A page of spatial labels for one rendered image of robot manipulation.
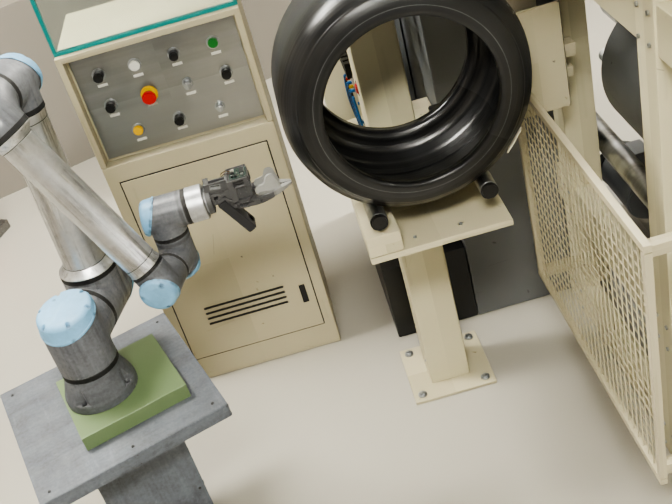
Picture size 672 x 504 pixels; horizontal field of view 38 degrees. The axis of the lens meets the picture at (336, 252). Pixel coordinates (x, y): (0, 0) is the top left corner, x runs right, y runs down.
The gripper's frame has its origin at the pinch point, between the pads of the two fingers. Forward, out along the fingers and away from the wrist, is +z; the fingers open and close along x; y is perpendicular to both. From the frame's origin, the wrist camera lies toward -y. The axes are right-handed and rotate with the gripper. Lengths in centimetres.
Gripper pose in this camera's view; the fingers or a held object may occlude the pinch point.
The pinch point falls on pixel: (287, 185)
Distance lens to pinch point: 242.7
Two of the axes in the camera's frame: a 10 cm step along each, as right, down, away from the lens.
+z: 9.6, -2.7, 0.0
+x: -1.5, -5.3, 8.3
